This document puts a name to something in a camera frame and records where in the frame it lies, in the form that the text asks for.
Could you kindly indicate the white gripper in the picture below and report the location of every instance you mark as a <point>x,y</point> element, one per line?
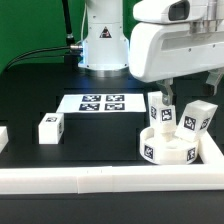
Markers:
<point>175,38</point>

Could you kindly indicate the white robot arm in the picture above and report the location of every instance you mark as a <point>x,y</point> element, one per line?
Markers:
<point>106,48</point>

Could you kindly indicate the white marker sheet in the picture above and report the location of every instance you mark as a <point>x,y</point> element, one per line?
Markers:
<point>101,103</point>

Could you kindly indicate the black vertical pole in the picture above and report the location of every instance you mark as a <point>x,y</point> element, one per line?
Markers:
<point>69,34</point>

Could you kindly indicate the white U-shaped fence wall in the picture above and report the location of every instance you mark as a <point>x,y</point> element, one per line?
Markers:
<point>208,175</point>

